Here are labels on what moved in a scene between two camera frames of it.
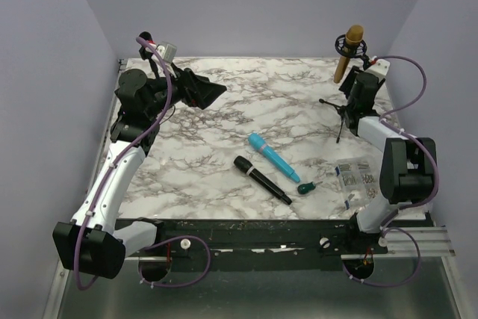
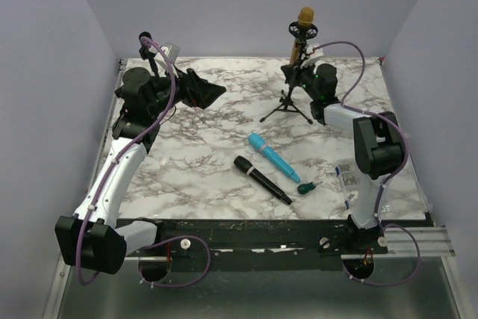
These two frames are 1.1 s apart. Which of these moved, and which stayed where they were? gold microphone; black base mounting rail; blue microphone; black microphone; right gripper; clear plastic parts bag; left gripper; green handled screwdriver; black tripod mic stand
Moved: gold microphone; right gripper; black tripod mic stand
Stayed: clear plastic parts bag; green handled screwdriver; blue microphone; left gripper; black base mounting rail; black microphone
